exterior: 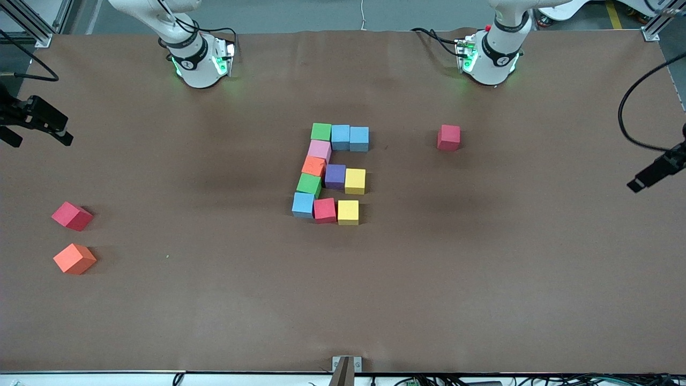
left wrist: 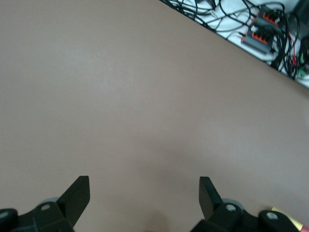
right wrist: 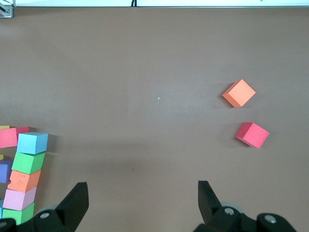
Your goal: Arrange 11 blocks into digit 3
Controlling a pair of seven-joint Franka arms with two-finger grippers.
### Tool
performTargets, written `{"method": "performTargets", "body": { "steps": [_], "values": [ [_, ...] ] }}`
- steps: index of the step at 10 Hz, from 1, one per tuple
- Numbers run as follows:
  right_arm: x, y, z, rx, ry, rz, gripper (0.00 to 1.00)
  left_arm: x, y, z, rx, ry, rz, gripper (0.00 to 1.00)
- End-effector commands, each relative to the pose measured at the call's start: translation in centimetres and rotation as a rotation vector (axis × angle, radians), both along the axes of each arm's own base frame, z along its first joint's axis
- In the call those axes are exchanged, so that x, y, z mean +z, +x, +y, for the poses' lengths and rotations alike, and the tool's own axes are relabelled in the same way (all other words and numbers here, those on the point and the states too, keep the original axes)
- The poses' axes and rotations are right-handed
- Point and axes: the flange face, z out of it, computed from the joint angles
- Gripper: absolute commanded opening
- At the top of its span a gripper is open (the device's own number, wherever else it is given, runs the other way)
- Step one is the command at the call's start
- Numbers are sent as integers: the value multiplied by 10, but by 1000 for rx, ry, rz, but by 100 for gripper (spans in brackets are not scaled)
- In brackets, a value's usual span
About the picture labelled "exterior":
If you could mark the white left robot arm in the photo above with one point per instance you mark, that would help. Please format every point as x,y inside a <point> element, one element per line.
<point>493,64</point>

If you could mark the blue foam block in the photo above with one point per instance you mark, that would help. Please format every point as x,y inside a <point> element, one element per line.
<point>359,138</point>
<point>303,205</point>
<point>340,136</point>

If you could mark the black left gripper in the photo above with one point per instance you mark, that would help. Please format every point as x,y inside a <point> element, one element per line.
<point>666,163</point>

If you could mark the aluminium frame post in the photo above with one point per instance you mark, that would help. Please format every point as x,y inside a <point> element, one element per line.
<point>655,29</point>
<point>37,29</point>

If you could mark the pink foam block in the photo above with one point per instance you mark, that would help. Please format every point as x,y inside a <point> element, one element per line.
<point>319,150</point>

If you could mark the metal mount bracket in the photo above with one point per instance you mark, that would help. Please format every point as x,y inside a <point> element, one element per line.
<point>345,370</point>

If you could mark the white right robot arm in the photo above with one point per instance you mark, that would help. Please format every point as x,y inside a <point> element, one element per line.
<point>198,69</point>

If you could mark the purple foam block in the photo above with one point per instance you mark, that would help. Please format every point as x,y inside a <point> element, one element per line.
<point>335,177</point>

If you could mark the red foam block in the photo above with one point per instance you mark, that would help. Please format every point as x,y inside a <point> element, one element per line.
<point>448,138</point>
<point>325,210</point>
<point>71,216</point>

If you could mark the brown table mat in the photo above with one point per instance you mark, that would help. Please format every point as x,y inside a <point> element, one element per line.
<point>321,295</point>

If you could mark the dented orange foam block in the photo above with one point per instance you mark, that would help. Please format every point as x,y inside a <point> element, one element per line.
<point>314,166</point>

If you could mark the green foam block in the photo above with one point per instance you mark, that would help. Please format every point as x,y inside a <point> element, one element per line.
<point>321,132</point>
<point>309,185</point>

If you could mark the yellow foam block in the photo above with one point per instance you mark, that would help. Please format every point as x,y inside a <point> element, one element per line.
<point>348,212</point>
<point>355,181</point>

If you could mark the smooth orange foam block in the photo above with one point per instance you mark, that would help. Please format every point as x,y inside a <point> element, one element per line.
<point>74,259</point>

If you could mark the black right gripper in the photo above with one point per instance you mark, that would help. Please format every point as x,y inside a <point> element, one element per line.
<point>19,113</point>

